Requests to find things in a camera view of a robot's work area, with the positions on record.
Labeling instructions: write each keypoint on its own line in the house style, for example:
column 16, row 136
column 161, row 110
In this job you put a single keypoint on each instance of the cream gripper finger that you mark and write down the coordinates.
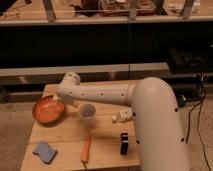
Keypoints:
column 55, row 98

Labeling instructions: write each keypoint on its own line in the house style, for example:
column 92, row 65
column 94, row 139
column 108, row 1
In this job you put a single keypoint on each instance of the orange ceramic bowl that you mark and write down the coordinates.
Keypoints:
column 47, row 110

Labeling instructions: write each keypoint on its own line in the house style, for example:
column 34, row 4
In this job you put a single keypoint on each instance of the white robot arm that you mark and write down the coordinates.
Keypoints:
column 157, row 122

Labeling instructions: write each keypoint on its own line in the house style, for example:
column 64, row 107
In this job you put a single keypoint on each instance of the wooden table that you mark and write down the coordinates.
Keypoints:
column 68, row 137

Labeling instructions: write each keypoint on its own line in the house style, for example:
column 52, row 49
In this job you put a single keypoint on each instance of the blue sponge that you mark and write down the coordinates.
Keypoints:
column 45, row 152

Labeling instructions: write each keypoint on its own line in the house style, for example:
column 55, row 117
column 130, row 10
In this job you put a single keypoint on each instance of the orange carrot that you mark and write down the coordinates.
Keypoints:
column 85, row 150

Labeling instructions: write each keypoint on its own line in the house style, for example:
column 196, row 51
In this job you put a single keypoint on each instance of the white plastic bottle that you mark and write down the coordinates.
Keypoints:
column 123, row 116

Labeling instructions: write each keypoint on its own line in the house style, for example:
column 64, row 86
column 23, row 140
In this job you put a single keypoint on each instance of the black binder clip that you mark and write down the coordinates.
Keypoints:
column 124, row 144

